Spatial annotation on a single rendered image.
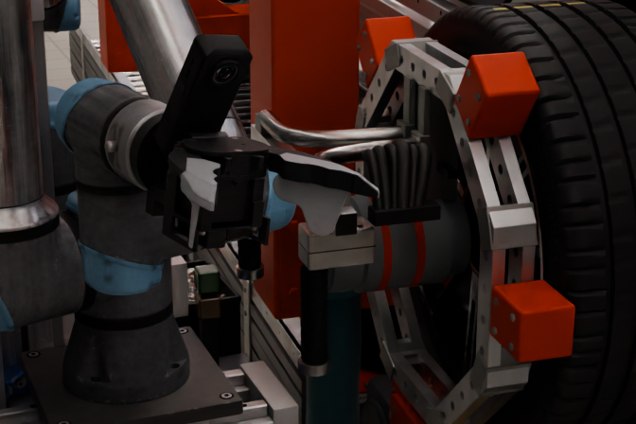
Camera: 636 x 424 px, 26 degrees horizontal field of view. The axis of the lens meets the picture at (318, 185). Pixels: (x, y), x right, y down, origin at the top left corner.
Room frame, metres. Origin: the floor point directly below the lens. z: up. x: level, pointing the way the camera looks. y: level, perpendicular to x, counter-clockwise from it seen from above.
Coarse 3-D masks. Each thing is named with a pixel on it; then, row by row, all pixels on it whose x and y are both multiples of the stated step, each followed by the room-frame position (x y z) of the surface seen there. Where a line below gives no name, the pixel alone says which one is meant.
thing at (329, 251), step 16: (304, 224) 1.66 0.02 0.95; (368, 224) 1.66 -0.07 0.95; (304, 240) 1.64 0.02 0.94; (320, 240) 1.63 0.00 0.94; (336, 240) 1.64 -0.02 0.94; (352, 240) 1.64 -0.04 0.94; (368, 240) 1.65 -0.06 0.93; (304, 256) 1.64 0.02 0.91; (320, 256) 1.63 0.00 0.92; (336, 256) 1.64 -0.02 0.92; (352, 256) 1.64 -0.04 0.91; (368, 256) 1.65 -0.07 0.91
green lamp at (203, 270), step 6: (210, 264) 2.24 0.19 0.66; (198, 270) 2.21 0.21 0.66; (204, 270) 2.21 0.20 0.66; (210, 270) 2.21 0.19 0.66; (216, 270) 2.21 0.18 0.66; (198, 276) 2.20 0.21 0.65; (204, 276) 2.20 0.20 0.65; (210, 276) 2.20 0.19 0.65; (216, 276) 2.21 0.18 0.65; (198, 282) 2.20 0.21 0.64; (204, 282) 2.20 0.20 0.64; (210, 282) 2.20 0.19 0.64; (216, 282) 2.21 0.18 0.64; (198, 288) 2.20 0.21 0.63; (204, 288) 2.20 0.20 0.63; (210, 288) 2.20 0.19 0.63; (216, 288) 2.21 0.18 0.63
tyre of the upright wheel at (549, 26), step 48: (576, 0) 2.00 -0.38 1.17; (480, 48) 1.88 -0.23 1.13; (528, 48) 1.78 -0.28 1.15; (576, 48) 1.81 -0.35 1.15; (624, 48) 1.81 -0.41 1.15; (576, 96) 1.73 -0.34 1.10; (624, 96) 1.73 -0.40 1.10; (528, 144) 1.72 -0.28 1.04; (576, 144) 1.66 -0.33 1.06; (624, 144) 1.68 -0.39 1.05; (576, 192) 1.63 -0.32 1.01; (624, 192) 1.65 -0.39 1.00; (576, 240) 1.61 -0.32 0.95; (624, 240) 1.62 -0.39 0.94; (576, 288) 1.59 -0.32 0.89; (624, 288) 1.61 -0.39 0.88; (432, 336) 2.02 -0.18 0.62; (576, 336) 1.60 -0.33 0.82; (624, 336) 1.61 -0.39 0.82; (528, 384) 1.68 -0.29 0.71; (576, 384) 1.61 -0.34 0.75; (624, 384) 1.64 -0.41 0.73
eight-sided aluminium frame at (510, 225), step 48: (432, 48) 1.94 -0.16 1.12; (384, 96) 2.02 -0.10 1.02; (480, 144) 1.70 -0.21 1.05; (480, 192) 1.66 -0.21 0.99; (480, 240) 1.65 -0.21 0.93; (528, 240) 1.63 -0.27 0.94; (480, 288) 1.65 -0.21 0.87; (384, 336) 1.99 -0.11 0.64; (480, 336) 1.64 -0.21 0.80; (432, 384) 1.91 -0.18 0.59; (480, 384) 1.63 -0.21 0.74
